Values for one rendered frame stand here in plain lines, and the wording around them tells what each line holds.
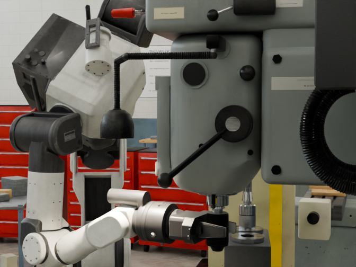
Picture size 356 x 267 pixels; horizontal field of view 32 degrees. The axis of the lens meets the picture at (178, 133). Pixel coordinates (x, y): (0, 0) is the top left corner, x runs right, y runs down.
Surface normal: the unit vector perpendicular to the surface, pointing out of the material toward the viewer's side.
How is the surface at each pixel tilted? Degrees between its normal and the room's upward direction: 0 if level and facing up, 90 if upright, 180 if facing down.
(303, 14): 90
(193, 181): 123
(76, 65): 57
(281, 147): 90
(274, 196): 90
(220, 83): 90
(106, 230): 101
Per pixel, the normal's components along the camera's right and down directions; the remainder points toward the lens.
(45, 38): 0.07, -0.50
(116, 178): 0.08, -0.11
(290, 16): -0.22, 0.05
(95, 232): -0.46, 0.23
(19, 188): 0.65, 0.04
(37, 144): -0.45, -0.01
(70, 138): 0.89, 0.05
